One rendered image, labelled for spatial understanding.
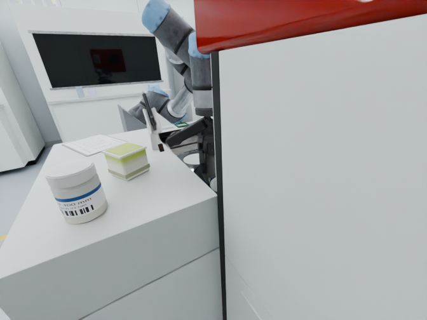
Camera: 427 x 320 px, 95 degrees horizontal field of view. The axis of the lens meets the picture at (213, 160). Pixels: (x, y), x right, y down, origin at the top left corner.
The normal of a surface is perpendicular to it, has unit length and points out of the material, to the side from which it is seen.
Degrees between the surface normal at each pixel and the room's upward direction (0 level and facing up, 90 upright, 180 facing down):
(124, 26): 90
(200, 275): 90
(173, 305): 90
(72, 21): 90
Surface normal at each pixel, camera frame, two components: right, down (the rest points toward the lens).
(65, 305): 0.50, 0.35
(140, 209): -0.04, -0.90
